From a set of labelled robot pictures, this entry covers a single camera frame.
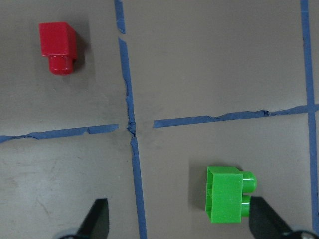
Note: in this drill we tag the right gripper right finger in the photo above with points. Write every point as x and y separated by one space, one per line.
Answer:
265 223

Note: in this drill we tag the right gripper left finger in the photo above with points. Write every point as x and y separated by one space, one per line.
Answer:
96 223

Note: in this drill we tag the green toy block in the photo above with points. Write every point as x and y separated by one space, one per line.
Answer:
227 194

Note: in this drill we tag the red toy block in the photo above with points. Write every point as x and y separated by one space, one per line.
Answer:
58 44

